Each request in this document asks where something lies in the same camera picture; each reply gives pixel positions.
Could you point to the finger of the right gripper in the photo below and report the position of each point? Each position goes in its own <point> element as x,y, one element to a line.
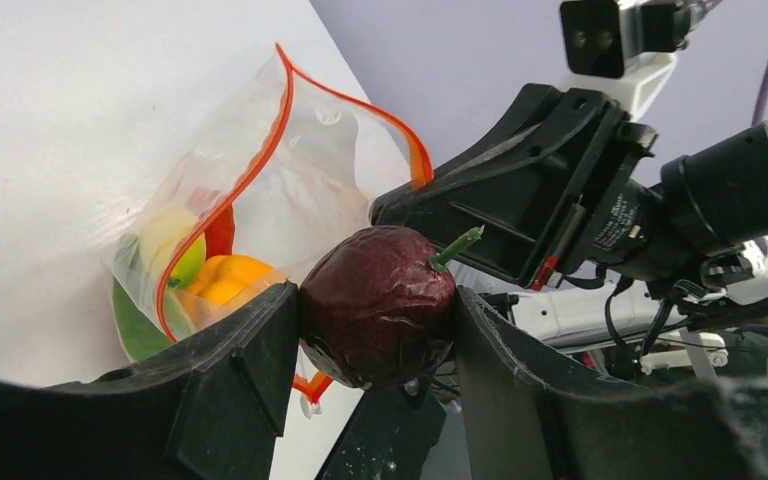
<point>388,436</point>

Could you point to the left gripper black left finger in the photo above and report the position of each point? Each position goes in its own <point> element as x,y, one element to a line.
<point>208,407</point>

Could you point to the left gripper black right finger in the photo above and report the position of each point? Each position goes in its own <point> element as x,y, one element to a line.
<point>531,412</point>

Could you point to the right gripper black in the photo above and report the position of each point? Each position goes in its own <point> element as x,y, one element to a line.
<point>551,184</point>

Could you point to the dark purple plum toy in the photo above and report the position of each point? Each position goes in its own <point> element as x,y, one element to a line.
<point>377,310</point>

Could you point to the yellow banana toy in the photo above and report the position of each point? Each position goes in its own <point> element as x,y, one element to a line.
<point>159,240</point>

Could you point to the clear zip bag red zipper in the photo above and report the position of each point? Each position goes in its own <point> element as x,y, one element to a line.
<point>297,162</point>

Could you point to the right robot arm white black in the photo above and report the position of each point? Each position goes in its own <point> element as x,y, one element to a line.
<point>704,206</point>

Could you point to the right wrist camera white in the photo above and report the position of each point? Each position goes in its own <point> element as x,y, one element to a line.
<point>627,49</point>

